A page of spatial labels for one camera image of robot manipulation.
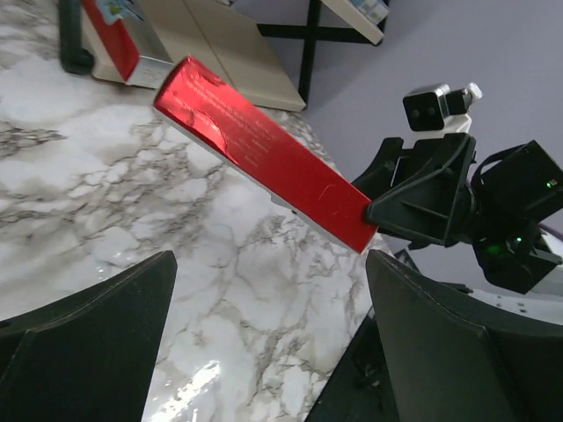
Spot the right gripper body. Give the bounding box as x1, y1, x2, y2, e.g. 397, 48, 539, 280
442, 133, 479, 246

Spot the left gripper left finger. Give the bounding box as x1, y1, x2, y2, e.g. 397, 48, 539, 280
1, 251, 177, 421

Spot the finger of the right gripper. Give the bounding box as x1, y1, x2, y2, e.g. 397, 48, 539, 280
352, 137, 404, 200
363, 136, 455, 246

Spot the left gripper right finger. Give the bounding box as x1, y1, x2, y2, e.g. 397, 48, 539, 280
366, 251, 562, 421

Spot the red white toothpaste box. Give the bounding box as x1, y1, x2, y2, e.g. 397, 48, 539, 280
153, 56, 377, 253

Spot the silver red toothpaste box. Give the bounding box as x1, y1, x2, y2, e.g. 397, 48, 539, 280
82, 0, 173, 89

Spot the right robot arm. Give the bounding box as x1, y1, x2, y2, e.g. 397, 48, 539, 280
354, 133, 562, 324

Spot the black three-tier shelf rack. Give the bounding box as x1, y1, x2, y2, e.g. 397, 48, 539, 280
55, 1, 386, 112

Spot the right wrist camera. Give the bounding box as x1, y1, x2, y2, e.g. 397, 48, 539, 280
402, 82, 483, 142

